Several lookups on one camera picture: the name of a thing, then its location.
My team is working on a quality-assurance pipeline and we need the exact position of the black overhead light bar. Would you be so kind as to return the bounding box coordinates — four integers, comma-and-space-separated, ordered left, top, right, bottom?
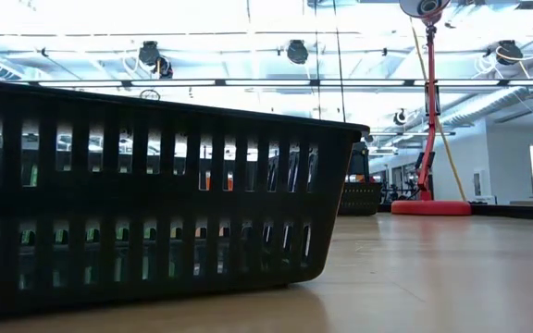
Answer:
0, 77, 533, 89

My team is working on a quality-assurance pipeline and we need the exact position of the small dark hanging fixture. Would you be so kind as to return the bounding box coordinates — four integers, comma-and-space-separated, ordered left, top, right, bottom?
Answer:
154, 55, 175, 80

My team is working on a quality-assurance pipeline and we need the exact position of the black plastic slotted basket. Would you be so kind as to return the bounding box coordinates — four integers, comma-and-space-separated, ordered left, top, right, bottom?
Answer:
338, 181, 383, 217
0, 78, 371, 320

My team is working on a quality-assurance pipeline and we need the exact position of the black background machine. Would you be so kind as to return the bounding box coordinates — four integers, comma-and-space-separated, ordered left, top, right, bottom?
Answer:
347, 141, 372, 184

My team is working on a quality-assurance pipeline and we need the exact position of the yellow lamp cable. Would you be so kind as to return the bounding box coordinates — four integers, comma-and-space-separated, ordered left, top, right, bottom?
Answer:
408, 18, 467, 203

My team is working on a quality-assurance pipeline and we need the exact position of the black hanging cable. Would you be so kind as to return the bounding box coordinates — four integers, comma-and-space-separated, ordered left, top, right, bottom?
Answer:
332, 0, 347, 122
312, 0, 320, 120

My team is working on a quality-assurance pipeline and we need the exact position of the red desk lamp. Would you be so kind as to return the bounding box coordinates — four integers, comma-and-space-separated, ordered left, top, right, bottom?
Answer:
390, 0, 473, 217

